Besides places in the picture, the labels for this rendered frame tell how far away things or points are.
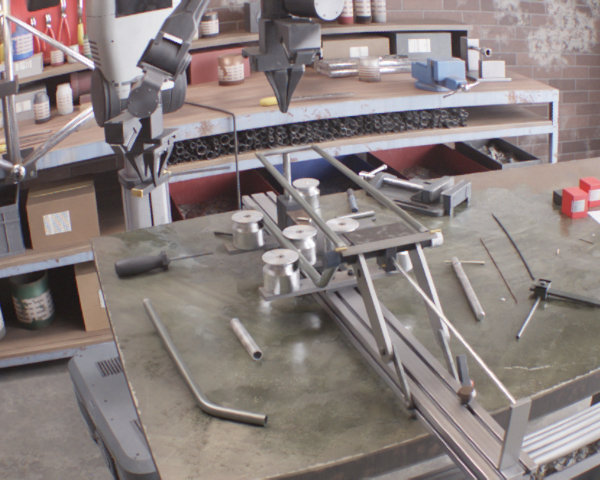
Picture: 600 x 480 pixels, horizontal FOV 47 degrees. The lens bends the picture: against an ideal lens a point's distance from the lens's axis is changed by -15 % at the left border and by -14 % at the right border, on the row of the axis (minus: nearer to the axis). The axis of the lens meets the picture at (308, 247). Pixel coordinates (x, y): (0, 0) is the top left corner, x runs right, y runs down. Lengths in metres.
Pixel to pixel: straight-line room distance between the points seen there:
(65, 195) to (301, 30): 1.69
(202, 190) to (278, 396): 2.13
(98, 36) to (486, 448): 1.25
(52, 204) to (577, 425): 1.78
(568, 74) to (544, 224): 2.75
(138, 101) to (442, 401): 0.68
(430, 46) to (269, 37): 2.40
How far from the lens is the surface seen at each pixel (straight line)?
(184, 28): 1.30
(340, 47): 3.21
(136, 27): 1.70
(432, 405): 0.88
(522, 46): 3.93
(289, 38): 0.97
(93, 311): 2.70
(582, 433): 1.97
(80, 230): 2.56
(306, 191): 1.49
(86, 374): 2.22
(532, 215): 1.50
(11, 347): 2.73
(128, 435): 1.94
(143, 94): 1.24
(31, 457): 2.36
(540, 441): 1.91
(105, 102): 1.72
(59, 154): 2.40
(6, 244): 2.57
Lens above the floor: 1.43
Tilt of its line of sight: 24 degrees down
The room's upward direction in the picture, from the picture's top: 2 degrees counter-clockwise
